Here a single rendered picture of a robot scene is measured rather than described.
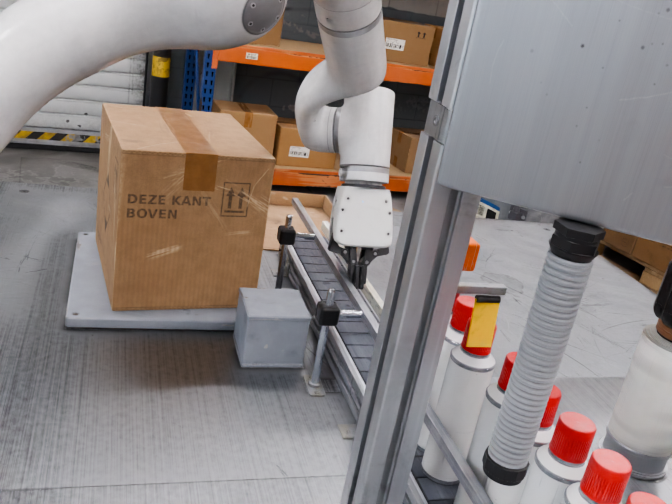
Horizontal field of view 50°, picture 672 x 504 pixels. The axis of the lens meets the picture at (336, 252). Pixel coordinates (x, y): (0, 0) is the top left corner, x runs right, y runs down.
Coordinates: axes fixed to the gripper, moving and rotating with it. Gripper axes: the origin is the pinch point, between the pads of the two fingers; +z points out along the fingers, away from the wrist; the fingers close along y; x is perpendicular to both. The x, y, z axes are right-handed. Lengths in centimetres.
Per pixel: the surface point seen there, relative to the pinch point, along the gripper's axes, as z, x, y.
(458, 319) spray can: 1.3, -39.2, -1.0
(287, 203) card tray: -13, 65, 3
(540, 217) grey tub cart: -17, 148, 133
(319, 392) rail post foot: 16.4, -13.2, -9.3
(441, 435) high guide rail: 13.7, -43.2, -4.1
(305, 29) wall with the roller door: -144, 387, 86
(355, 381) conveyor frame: 13.6, -18.1, -5.5
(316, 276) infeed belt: 1.4, 14.5, -2.8
